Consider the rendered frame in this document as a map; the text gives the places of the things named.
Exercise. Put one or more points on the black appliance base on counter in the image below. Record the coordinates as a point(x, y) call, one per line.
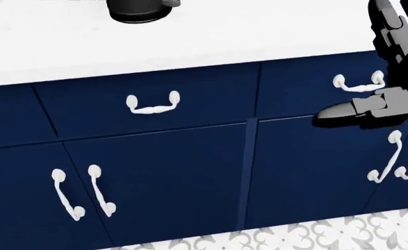
point(137, 10)

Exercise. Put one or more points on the navy blue cabinet door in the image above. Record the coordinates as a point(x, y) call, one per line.
point(16, 198)
point(176, 182)
point(311, 169)
point(401, 192)

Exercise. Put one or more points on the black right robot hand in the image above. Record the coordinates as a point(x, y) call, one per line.
point(403, 78)

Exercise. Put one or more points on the navy blue drawer front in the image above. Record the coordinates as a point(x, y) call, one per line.
point(85, 109)
point(294, 88)
point(12, 117)

